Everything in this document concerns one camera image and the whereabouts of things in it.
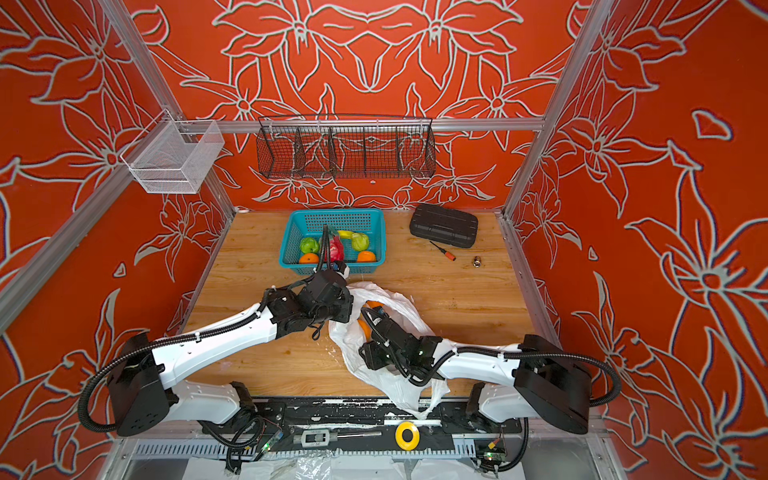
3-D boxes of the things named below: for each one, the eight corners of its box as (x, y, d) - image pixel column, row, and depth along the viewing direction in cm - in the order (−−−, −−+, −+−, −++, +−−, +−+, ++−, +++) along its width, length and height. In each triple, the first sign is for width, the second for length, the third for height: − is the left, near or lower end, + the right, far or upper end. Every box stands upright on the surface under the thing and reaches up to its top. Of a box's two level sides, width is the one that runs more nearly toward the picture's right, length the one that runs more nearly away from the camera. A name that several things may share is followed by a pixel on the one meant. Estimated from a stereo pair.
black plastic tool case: (406, 237, 113) (407, 226, 108) (414, 213, 121) (416, 203, 116) (471, 252, 108) (475, 242, 103) (475, 227, 116) (479, 216, 111)
